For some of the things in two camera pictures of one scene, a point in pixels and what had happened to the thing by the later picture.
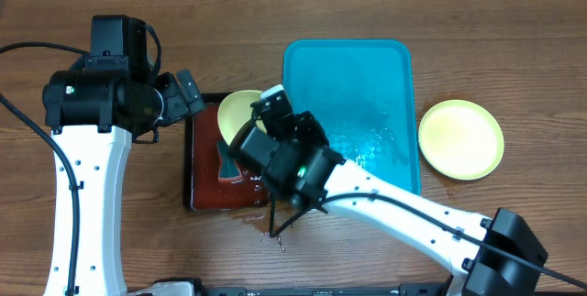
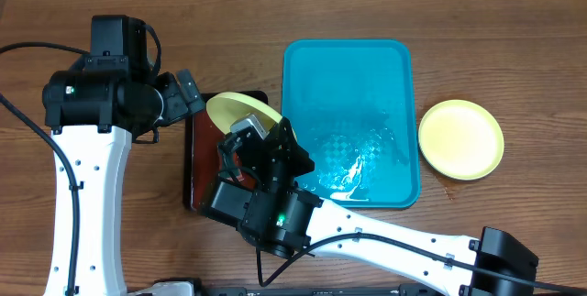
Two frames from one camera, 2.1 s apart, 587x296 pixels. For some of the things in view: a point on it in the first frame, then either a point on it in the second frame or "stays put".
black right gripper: [279, 110] to [284, 145]
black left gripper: [171, 100] stays put
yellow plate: [235, 112] stays put
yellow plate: [461, 139] stays put
